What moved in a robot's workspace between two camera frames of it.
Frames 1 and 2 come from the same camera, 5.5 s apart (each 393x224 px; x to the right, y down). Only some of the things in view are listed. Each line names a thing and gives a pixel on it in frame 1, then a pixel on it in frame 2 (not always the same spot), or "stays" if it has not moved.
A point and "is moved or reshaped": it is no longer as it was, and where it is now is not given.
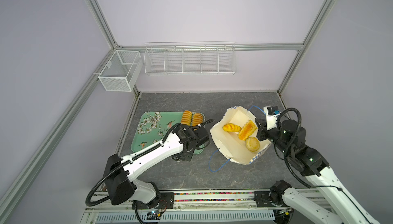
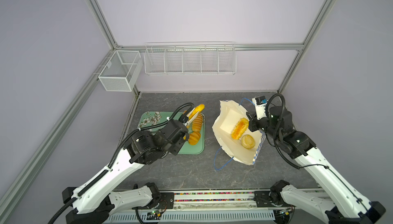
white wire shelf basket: x=191 y=58 stays
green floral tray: x=152 y=127 stays
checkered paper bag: x=236 y=134 is moved or reshaped
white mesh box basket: x=122 y=70 stays
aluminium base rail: x=246 y=206 stays
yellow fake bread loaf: x=197 y=118 stays
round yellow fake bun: x=252 y=143 is moved or reshaped
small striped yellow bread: x=232 y=127 → x=199 y=108
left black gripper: x=188 y=158 → x=177 y=147
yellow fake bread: x=247 y=131 is moved or reshaped
